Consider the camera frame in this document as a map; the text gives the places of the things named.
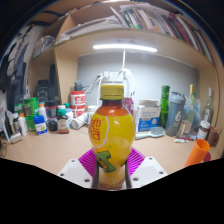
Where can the white bottle orange cap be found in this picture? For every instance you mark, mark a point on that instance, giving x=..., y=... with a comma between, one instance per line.
x=23, y=125

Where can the white tube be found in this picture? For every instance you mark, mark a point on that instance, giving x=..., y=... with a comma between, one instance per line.
x=181, y=141

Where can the yellow drink bottle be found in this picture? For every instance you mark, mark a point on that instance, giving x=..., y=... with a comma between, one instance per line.
x=111, y=133

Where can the white-lidded jar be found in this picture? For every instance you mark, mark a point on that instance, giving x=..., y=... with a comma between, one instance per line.
x=203, y=130

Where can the blue and white carton box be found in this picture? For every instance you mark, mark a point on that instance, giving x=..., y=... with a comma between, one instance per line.
x=148, y=116

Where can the white power strip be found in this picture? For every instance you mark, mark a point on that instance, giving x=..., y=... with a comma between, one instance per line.
x=111, y=76

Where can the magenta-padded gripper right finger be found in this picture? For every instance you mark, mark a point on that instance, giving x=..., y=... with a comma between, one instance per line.
x=146, y=170

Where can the red and white canister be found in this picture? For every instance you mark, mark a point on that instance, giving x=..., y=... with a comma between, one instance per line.
x=77, y=103

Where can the white LED light bar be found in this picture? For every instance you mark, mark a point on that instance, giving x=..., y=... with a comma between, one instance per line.
x=125, y=48

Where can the white hairbrush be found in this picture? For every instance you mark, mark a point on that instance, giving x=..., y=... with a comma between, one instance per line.
x=151, y=132

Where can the hanging dark clothes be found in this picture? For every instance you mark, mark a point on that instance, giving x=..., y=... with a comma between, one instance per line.
x=15, y=73

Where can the green glass bottle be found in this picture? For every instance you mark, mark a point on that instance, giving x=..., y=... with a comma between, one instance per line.
x=164, y=106

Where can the black device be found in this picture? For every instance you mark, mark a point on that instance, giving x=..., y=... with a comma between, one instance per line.
x=44, y=90

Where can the orange plastic cup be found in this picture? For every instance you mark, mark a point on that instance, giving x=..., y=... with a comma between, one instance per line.
x=197, y=152

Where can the grey shaker bottle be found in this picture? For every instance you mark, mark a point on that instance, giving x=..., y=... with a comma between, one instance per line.
x=175, y=115

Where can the white plastic bottle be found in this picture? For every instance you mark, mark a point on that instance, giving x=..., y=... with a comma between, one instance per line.
x=79, y=121

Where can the pink packet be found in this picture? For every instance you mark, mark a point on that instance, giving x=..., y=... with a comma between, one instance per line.
x=128, y=104

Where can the blue and white small bottle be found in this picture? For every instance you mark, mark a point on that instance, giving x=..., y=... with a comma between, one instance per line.
x=40, y=125

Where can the wooden shelf unit with books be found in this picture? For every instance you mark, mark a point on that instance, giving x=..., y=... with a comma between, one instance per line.
x=133, y=36

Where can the clear glass bottle gold cap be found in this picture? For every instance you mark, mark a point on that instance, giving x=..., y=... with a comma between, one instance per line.
x=191, y=106

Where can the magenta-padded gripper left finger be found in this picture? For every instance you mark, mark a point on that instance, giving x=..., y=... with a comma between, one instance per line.
x=75, y=170

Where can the small black jar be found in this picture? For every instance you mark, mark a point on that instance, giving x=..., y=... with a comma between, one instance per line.
x=52, y=124

